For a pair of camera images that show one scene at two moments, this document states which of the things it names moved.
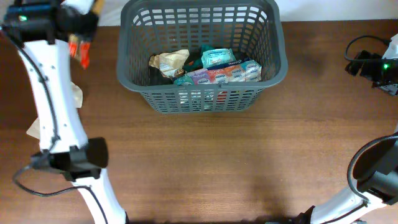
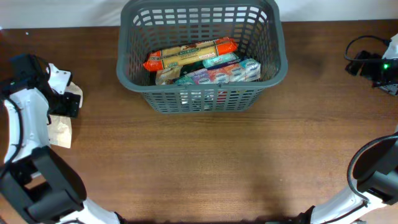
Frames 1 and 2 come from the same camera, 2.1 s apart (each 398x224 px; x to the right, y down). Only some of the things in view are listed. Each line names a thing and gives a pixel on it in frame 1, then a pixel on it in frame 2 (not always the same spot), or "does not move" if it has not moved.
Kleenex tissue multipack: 242,71 does not move
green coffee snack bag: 194,60 does not move
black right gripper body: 384,74 does not move
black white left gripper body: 87,23 -> 64,104
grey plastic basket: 252,28 does not move
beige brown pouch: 171,63 -> 166,76
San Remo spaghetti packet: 79,49 -> 188,53
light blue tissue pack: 216,57 does not move
